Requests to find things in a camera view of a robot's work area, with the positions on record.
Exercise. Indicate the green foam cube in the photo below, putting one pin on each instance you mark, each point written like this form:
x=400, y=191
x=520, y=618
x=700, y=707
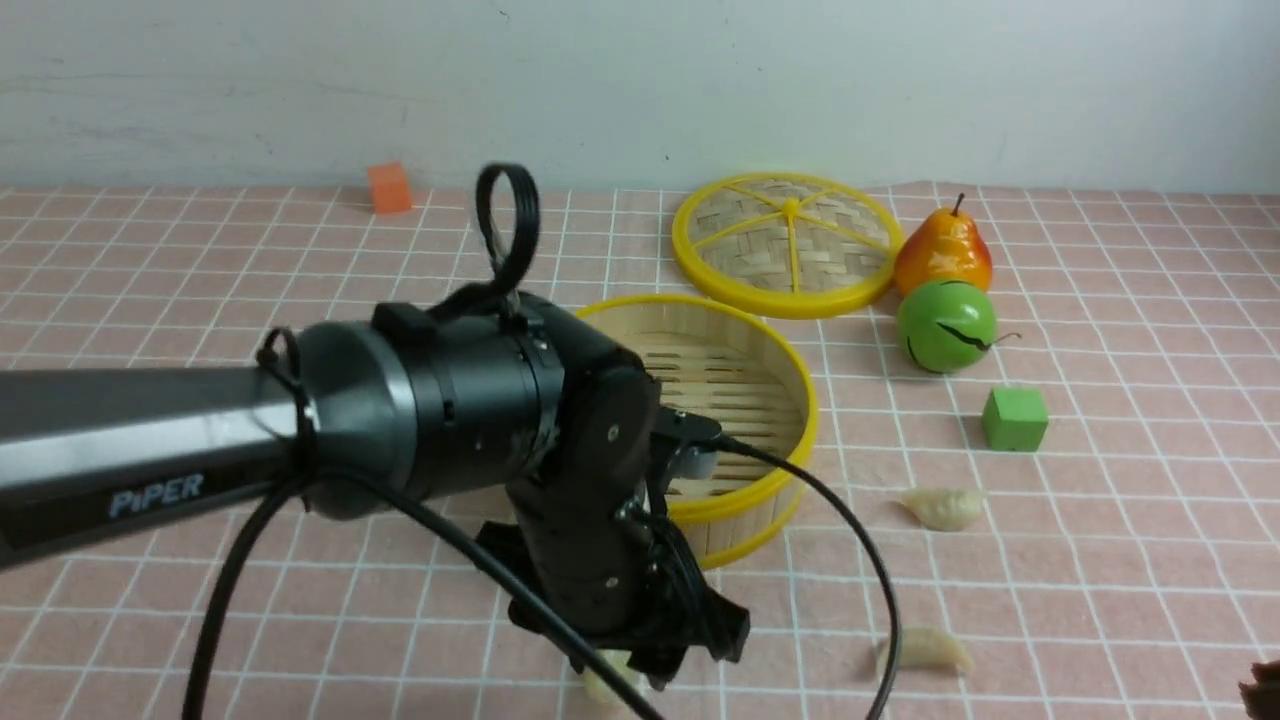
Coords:
x=1015, y=419

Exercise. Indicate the orange foam cube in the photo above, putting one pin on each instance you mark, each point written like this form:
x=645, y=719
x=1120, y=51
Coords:
x=389, y=188

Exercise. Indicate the yellow woven steamer lid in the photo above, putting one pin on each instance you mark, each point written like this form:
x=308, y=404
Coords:
x=785, y=245

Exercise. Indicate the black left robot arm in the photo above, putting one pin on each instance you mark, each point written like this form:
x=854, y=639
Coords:
x=356, y=417

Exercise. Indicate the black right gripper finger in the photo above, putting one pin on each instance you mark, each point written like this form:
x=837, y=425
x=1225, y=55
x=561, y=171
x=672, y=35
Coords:
x=1260, y=697

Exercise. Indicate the orange toy pear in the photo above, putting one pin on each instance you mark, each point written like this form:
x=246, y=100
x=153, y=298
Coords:
x=947, y=246

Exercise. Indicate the pink checkered tablecloth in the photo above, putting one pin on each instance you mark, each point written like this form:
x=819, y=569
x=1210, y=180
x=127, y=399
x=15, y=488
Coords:
x=1125, y=570

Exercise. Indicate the bamboo steamer tray yellow rim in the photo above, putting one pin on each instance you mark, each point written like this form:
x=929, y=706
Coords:
x=714, y=360

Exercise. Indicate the green toy watermelon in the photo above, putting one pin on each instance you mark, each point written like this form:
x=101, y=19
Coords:
x=947, y=326

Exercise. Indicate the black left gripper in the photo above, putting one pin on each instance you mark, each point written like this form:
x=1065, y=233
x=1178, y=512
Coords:
x=621, y=576

